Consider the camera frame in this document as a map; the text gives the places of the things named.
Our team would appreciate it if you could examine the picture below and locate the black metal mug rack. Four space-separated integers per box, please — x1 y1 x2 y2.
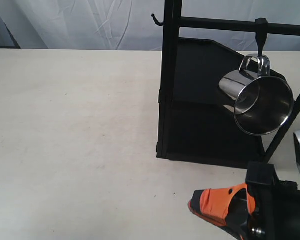
156 0 300 169

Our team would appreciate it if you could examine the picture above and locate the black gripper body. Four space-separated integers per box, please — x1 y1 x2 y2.
245 162 278 240

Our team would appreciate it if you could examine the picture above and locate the black hanging hook on bar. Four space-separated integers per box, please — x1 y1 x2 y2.
255 18 268 57

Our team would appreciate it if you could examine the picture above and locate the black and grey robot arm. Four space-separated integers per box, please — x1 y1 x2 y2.
188 162 300 240

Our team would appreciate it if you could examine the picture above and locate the stainless steel mug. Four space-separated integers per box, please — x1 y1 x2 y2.
218 54 295 136

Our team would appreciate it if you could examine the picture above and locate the black side hook on post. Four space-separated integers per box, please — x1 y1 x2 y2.
151 13 165 27

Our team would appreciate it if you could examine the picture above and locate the white backdrop cloth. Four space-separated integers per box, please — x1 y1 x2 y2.
0 0 300 51

